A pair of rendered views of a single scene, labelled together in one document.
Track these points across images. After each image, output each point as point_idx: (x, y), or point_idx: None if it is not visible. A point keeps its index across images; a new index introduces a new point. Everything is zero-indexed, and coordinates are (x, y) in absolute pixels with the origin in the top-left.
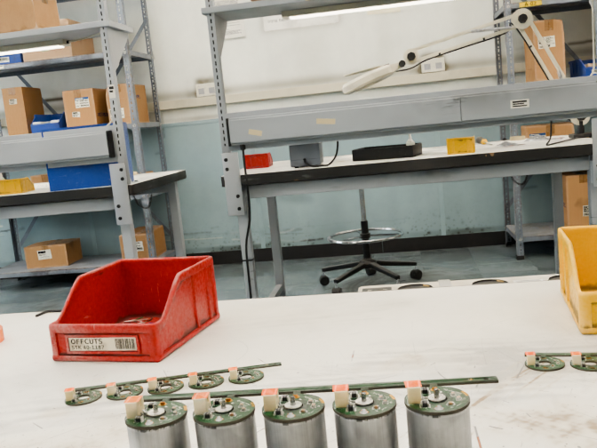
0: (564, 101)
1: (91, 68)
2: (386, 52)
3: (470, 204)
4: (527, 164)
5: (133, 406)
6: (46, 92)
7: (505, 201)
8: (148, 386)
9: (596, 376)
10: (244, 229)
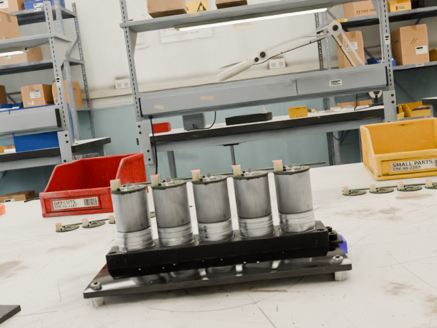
0: (364, 80)
1: (41, 70)
2: (245, 56)
3: (305, 157)
4: (342, 123)
5: (115, 183)
6: (8, 88)
7: (329, 154)
8: (109, 219)
9: (384, 194)
10: (153, 174)
